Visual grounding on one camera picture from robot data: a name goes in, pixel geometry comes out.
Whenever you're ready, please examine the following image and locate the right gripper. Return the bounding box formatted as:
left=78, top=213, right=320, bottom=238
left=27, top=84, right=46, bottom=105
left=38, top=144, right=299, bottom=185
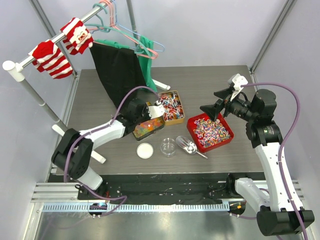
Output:
left=200, top=86, right=258, bottom=122

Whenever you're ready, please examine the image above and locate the gold tin of gummy candies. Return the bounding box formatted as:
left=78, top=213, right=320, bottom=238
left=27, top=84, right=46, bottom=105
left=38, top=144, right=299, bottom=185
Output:
left=132, top=116, right=165, bottom=142

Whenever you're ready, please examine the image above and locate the metal scoop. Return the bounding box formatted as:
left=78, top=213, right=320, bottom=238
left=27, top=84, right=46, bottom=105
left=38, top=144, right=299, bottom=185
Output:
left=175, top=136, right=208, bottom=159

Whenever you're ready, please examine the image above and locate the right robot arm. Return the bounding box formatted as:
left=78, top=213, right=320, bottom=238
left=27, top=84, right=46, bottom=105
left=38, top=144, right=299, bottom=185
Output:
left=200, top=86, right=315, bottom=239

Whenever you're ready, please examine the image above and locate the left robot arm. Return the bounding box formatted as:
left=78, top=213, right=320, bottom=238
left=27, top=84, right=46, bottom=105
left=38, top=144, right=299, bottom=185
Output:
left=51, top=98, right=152, bottom=200

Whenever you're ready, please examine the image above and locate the gold tin of ball lollipops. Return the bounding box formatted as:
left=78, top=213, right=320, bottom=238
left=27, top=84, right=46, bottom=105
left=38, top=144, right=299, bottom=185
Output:
left=158, top=90, right=185, bottom=126

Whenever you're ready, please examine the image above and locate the red tin of swirl lollipops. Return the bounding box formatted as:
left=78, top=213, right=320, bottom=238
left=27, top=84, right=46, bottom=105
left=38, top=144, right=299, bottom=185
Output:
left=186, top=113, right=234, bottom=153

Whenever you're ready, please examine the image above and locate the white jar lid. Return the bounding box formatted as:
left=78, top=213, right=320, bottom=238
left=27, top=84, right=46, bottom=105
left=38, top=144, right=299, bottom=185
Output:
left=136, top=143, right=154, bottom=159

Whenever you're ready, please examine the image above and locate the clear plastic jar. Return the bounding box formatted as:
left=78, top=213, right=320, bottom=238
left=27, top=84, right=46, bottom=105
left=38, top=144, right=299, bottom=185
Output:
left=160, top=137, right=177, bottom=158

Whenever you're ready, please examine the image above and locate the black cloth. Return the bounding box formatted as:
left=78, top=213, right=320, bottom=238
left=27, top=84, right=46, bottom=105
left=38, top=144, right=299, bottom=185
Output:
left=90, top=42, right=146, bottom=108

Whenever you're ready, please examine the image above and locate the pink hanger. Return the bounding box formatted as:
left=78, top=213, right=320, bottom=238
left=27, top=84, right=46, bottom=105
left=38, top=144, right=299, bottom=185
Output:
left=89, top=0, right=160, bottom=54

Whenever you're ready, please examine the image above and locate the green cloth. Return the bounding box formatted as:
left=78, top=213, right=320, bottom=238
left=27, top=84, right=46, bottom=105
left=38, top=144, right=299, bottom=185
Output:
left=95, top=36, right=157, bottom=92

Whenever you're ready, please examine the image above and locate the blue hanger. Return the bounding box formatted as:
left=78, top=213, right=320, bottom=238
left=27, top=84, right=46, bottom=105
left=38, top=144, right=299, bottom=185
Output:
left=109, top=0, right=166, bottom=53

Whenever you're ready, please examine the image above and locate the teal hanger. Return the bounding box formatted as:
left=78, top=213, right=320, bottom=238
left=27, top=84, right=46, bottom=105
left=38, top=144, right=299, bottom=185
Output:
left=85, top=6, right=158, bottom=60

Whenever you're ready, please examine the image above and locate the santa striped sock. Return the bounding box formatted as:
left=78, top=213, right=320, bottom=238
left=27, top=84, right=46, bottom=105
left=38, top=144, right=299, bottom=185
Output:
left=60, top=17, right=94, bottom=55

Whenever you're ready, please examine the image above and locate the red white striped sock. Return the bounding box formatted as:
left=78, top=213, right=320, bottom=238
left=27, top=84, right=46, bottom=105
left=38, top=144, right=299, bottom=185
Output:
left=28, top=39, right=74, bottom=79

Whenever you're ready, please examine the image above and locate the clothes rack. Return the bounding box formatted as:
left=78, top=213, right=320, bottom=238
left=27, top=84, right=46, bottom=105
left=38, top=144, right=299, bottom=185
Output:
left=2, top=0, right=170, bottom=164

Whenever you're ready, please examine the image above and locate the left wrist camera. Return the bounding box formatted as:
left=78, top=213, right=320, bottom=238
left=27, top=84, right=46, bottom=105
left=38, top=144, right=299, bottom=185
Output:
left=148, top=100, right=165, bottom=119

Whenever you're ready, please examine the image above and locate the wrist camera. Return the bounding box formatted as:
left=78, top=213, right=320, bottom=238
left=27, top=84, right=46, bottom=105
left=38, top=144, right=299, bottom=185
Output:
left=227, top=73, right=248, bottom=101
left=148, top=100, right=165, bottom=119

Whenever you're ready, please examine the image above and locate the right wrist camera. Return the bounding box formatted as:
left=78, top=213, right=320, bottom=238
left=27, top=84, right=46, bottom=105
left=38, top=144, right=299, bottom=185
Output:
left=227, top=73, right=248, bottom=101

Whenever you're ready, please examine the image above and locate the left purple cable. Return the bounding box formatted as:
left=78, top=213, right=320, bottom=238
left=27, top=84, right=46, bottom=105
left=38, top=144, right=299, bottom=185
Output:
left=62, top=85, right=161, bottom=218

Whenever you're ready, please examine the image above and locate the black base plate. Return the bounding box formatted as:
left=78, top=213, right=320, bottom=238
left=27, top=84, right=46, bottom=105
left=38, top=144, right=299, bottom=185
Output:
left=47, top=171, right=266, bottom=206

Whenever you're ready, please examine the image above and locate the slotted cable duct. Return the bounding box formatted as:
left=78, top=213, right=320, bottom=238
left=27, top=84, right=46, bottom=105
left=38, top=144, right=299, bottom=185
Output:
left=42, top=202, right=230, bottom=213

